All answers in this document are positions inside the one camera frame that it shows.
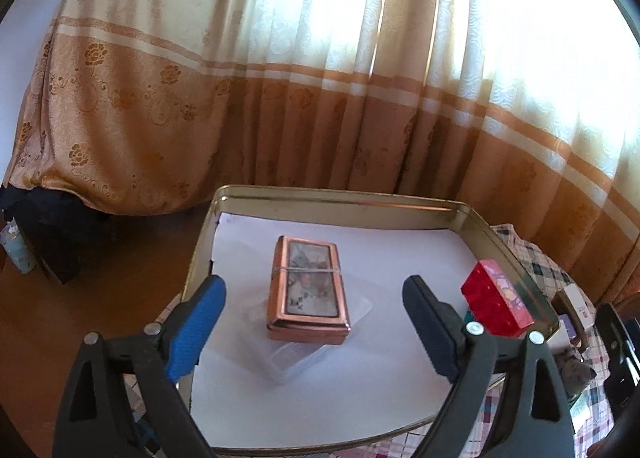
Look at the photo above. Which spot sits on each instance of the gold metal tin tray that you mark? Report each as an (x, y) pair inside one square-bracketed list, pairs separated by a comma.
[(359, 210)]

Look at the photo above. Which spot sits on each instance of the copper framed picture box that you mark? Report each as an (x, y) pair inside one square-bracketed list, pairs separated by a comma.
[(307, 299)]

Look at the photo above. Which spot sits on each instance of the white paper tray liner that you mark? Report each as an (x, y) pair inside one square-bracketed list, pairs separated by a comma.
[(378, 381)]

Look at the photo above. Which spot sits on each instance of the white power adapter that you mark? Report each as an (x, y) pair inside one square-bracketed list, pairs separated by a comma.
[(559, 341)]

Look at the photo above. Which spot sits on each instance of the white cardboard box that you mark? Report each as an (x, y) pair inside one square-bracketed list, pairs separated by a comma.
[(570, 301)]

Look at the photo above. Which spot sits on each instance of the red toy building brick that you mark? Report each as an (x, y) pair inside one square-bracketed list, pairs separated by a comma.
[(494, 302)]

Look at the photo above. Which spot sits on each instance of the plaid tablecloth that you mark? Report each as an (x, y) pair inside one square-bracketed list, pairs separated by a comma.
[(594, 406)]

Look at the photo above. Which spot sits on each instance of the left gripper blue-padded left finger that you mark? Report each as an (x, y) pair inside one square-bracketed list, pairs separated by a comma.
[(95, 418)]

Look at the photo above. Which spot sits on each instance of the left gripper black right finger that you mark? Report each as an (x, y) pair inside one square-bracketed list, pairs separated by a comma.
[(532, 418)]

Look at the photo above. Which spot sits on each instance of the purple box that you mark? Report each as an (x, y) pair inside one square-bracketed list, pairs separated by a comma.
[(570, 335)]

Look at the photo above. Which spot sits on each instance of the orange cream floral curtain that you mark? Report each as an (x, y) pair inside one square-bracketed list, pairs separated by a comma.
[(527, 110)]

